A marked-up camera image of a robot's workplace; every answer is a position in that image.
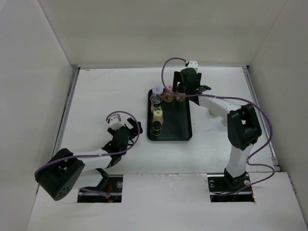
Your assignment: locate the black cap brown spice bottle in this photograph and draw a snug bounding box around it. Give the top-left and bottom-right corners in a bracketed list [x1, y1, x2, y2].
[175, 83, 186, 103]

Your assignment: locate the pink cap spice shaker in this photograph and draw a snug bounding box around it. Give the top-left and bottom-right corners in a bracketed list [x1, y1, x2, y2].
[162, 85, 174, 103]

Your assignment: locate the clear cap salt grinder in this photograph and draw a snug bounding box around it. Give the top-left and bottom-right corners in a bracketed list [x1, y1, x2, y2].
[150, 93, 162, 113]

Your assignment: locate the small dark pepper bottle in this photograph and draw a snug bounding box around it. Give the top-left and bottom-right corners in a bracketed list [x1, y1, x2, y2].
[152, 121, 161, 137]

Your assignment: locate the yellow cap spice shaker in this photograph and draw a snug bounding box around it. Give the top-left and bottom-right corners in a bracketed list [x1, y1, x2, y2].
[152, 108, 164, 125]

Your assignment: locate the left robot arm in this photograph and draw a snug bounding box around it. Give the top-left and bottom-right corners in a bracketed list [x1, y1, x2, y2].
[34, 117, 143, 201]

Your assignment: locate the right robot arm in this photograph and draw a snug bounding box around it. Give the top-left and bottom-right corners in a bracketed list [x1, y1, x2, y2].
[172, 67, 262, 191]

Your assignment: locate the black cap white spice bottle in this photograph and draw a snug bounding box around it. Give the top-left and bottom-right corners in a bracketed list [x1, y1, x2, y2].
[208, 109, 219, 117]

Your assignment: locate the black rectangular tray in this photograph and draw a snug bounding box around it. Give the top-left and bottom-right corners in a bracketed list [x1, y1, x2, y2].
[147, 90, 193, 141]

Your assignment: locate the blue label grey cap jar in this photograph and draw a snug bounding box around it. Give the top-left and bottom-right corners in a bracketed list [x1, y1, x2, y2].
[221, 119, 227, 127]

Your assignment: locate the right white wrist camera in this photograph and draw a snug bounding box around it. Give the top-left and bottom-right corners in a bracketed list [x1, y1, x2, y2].
[185, 60, 198, 72]

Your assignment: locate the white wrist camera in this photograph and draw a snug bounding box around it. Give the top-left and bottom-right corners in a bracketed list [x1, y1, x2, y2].
[106, 113, 125, 130]
[185, 60, 198, 72]

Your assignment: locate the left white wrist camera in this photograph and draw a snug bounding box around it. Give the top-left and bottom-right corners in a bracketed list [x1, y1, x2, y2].
[106, 113, 125, 130]

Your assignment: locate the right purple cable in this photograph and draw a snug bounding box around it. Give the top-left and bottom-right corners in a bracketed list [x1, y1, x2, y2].
[161, 57, 275, 197]

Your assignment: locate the purple cable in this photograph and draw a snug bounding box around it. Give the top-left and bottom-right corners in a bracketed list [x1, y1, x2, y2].
[34, 111, 141, 198]
[161, 57, 275, 197]

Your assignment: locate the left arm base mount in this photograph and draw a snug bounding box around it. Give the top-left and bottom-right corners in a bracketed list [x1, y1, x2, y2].
[77, 168, 124, 203]

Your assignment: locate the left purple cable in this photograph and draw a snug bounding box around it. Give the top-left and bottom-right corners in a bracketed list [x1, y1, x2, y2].
[34, 111, 141, 198]

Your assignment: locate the left aluminium table rail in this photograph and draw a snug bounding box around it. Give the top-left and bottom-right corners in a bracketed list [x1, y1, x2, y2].
[51, 64, 80, 157]

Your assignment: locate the aluminium table rail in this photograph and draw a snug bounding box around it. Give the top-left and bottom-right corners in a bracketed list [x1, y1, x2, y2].
[51, 64, 80, 157]
[243, 66, 281, 172]

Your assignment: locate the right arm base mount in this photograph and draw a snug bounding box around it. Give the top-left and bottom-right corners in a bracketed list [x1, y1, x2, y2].
[207, 170, 255, 203]

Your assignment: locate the right aluminium table rail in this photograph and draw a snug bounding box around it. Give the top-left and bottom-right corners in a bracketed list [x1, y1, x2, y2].
[243, 66, 281, 172]

